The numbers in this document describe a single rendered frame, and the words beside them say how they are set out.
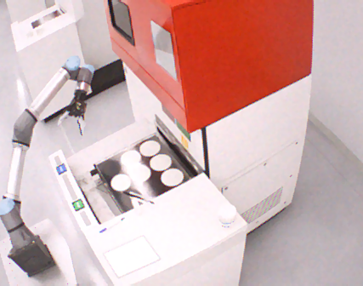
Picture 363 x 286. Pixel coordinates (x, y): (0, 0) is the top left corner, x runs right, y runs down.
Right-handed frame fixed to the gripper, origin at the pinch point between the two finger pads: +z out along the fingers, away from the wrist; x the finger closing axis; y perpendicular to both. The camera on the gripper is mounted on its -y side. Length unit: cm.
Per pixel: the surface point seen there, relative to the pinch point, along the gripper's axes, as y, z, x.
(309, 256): 28, 42, 169
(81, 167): -24.5, 8.2, 19.7
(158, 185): 18.3, 15.6, 43.4
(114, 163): -2.7, 5.8, 29.5
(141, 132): -11, -18, 47
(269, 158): 39, -9, 95
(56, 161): -20.1, 11.2, 2.1
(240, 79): 70, -20, 40
